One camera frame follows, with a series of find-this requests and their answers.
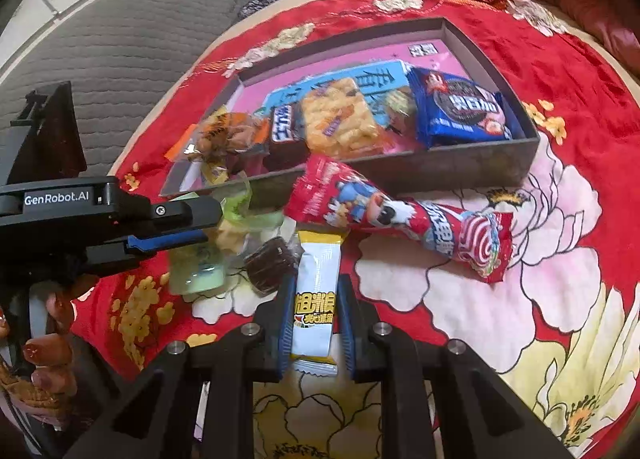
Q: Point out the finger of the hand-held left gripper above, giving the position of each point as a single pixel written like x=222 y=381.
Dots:
x=165 y=243
x=185 y=216

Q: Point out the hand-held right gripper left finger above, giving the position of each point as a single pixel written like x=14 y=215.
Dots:
x=285 y=321

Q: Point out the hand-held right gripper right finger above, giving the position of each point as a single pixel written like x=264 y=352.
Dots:
x=348 y=326

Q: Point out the white yellow snack packet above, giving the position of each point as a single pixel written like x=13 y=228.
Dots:
x=317 y=289

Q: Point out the clear green-edged snack packet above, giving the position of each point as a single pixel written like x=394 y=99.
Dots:
x=240 y=211

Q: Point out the orange clear snack packet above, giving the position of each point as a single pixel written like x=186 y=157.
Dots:
x=225 y=139

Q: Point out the long red snack packet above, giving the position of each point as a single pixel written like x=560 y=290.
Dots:
x=400 y=221

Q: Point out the dark chocolate bar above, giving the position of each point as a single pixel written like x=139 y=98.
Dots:
x=287 y=135

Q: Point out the clear puffed rice bar packet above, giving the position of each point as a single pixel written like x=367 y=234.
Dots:
x=340 y=121

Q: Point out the grey cardboard box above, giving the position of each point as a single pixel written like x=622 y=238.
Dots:
x=450 y=170

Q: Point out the blue cookie packet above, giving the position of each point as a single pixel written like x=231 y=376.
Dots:
x=460 y=109

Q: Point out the person's left hand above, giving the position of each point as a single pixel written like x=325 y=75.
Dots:
x=50 y=354

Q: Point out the dark brown cookie packet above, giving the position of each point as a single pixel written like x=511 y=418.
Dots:
x=270 y=264

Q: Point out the grey quilted mat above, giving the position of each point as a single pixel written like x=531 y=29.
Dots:
x=140 y=39

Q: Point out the gold wrapped small cake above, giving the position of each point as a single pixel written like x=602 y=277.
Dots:
x=400 y=106

